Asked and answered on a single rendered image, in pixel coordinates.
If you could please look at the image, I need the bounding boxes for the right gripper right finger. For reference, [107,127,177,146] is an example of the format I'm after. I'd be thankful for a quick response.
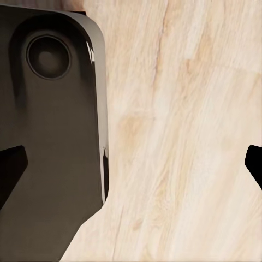
[245,145,262,189]

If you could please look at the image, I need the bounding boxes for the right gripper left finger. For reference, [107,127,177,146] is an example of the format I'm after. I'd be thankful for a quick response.
[0,146,28,210]

